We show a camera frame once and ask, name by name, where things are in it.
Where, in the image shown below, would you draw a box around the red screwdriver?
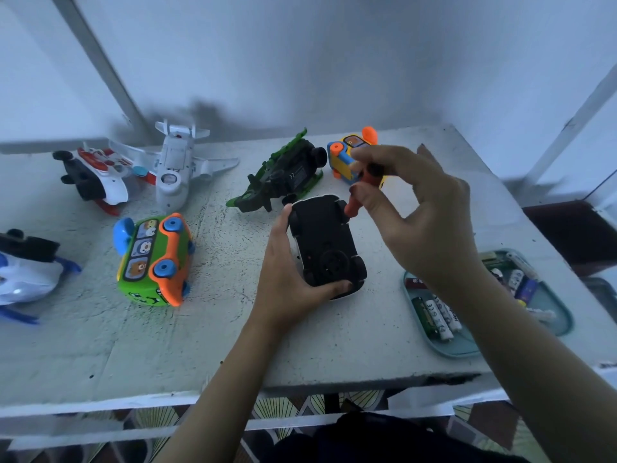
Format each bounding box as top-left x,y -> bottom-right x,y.
344,161 -> 386,221

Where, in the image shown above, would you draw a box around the white blue toy vehicle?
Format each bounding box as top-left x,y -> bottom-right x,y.
0,228 -> 84,327

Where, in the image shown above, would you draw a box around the pile of batteries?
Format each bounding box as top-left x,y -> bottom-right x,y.
415,252 -> 557,344

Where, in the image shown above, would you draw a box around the person's right hand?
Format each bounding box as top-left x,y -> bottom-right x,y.
349,143 -> 484,297

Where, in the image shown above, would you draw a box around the dark green toy helicopter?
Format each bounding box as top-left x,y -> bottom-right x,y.
226,128 -> 330,214

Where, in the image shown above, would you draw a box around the teal container lid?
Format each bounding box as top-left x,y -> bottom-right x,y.
403,248 -> 575,359

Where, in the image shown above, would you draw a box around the person's left hand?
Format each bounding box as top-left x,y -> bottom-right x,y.
247,202 -> 354,336

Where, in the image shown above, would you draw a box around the dark brown storage box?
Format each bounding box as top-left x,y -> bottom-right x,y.
523,195 -> 617,276

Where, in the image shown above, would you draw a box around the person's right forearm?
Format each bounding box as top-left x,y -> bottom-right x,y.
438,269 -> 617,463

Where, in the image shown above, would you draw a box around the person's dark trousers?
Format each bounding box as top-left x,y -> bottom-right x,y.
260,412 -> 507,463

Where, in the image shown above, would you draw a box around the red white toy vehicle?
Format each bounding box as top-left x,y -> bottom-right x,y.
52,144 -> 148,217

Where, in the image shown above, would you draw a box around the black white toy car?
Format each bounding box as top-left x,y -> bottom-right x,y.
286,194 -> 370,301

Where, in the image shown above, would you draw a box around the green orange toy car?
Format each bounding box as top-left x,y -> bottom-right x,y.
114,213 -> 197,309

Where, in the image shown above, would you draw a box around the yellow orange toy car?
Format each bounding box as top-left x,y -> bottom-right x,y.
328,126 -> 384,186

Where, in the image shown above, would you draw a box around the grey storage box lid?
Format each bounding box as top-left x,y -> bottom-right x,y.
578,275 -> 617,324

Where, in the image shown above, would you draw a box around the person's left forearm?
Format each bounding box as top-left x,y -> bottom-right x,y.
154,318 -> 291,463

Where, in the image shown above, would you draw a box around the white toy airplane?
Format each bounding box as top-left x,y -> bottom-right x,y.
108,118 -> 241,214

